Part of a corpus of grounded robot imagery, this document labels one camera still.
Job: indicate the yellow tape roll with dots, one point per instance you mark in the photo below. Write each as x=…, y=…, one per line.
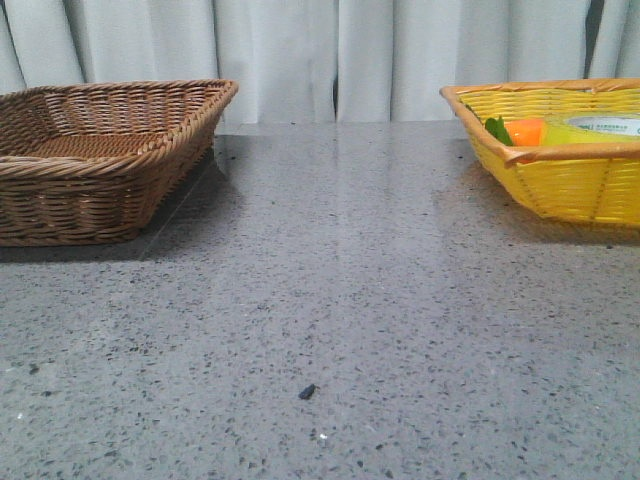
x=590, y=128

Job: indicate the small black debris piece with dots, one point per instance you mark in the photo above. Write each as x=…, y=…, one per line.
x=307, y=392

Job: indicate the white curtain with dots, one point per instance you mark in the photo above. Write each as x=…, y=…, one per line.
x=319, y=61

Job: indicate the orange toy carrot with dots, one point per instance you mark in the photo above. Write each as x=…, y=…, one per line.
x=523, y=132

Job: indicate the brown wicker basket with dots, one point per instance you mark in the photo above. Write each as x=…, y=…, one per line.
x=91, y=163

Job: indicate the yellow woven basket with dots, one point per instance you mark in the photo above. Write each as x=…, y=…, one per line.
x=585, y=183

